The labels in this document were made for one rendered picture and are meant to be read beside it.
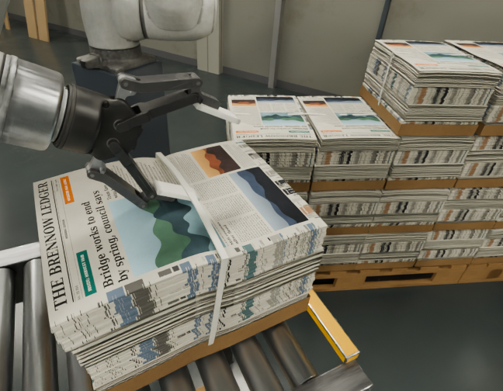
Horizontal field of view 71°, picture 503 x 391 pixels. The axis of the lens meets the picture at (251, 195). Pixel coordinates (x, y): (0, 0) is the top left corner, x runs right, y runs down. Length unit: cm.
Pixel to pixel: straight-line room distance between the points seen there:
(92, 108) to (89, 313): 23
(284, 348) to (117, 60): 94
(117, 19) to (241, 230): 83
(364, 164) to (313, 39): 257
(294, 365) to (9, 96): 55
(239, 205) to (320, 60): 332
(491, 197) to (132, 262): 152
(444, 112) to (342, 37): 243
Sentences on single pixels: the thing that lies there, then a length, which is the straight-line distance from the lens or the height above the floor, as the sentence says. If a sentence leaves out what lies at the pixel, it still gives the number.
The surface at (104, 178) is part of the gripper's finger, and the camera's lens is 49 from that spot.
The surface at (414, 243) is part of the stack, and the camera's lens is 174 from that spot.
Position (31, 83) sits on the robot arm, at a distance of 42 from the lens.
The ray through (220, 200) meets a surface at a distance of 56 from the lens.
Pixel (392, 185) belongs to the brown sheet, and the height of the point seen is 63.
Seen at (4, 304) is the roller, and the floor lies 80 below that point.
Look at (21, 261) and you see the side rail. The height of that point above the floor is 80.
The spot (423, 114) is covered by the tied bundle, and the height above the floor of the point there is 91.
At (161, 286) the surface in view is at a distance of 45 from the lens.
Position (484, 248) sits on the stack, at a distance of 198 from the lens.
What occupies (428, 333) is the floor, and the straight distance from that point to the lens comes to 184.
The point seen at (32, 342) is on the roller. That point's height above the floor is 80.
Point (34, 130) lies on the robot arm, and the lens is 42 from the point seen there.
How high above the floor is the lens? 137
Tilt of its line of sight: 37 degrees down
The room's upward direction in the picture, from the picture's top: 4 degrees clockwise
